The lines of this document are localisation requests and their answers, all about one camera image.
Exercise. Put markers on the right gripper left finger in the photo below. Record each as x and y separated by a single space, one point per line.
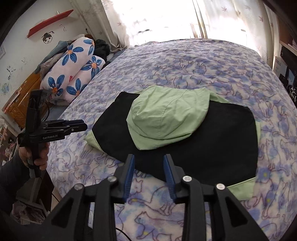
87 212

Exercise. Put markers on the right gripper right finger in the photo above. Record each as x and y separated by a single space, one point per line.
229 220

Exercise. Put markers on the green and black hooded jacket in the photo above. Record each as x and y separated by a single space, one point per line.
211 139

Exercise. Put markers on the grey clothes pile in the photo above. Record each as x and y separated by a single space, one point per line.
60 47

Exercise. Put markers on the black clothes pile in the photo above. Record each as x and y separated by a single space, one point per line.
102 49

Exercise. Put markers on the person left hand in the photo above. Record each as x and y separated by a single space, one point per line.
25 154

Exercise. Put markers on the orange wooden headboard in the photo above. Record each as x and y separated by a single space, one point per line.
16 106

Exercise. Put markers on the small flower print pillow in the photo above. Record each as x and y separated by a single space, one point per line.
79 82

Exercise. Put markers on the large flower print pillow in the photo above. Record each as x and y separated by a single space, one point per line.
63 71

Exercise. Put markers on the white leaf print curtain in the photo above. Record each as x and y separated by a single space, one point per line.
124 24

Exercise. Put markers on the black white patterned cloth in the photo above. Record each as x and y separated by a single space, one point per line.
292 92

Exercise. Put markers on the purple cat print blanket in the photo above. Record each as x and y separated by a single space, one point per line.
232 71

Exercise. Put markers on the white cardboard box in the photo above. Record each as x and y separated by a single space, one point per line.
280 67

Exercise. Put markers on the light wooden shelf unit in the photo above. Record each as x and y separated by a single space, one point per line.
285 47

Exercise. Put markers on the cartoon face wall sticker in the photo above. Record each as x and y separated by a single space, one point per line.
47 37

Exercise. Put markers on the red wall shelf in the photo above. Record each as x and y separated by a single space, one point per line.
48 22

